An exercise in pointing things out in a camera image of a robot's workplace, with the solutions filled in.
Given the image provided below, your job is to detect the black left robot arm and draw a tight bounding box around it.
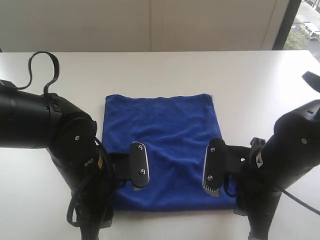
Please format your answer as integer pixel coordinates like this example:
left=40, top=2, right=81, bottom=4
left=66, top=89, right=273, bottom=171
left=0, top=82, right=115, bottom=240

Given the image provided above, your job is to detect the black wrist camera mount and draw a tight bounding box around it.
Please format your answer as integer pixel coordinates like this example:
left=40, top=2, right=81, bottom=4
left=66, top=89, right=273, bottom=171
left=202, top=138, right=251, bottom=198
left=108, top=141, right=150, bottom=191

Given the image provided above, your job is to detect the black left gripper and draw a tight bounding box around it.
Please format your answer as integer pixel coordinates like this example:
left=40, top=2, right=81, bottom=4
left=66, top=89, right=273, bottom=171
left=47, top=97, right=116, bottom=240

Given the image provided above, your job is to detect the black window frame post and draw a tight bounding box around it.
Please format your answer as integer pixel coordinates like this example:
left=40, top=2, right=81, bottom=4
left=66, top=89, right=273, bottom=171
left=272, top=0, right=302, bottom=51

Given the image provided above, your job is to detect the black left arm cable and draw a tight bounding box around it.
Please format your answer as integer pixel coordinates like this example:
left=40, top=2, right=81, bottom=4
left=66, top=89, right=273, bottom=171
left=14, top=51, right=61, bottom=96

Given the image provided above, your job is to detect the white van outside window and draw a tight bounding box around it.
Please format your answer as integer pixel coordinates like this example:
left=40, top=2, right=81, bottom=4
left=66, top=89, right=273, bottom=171
left=301, top=22, right=320, bottom=40

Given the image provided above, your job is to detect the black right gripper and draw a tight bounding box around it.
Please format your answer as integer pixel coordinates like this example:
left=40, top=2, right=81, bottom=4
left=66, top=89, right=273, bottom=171
left=237, top=100, right=320, bottom=240

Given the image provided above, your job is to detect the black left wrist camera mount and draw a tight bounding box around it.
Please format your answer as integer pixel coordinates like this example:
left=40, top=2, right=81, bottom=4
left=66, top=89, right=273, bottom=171
left=108, top=141, right=150, bottom=191

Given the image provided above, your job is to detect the blue towel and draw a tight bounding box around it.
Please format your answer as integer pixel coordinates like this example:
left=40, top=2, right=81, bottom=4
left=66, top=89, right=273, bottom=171
left=102, top=93, right=236, bottom=212

